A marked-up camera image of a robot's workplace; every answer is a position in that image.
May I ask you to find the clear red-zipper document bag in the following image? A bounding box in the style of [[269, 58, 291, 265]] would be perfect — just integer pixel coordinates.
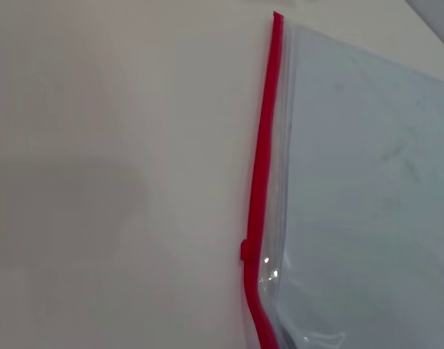
[[239, 10, 444, 349]]

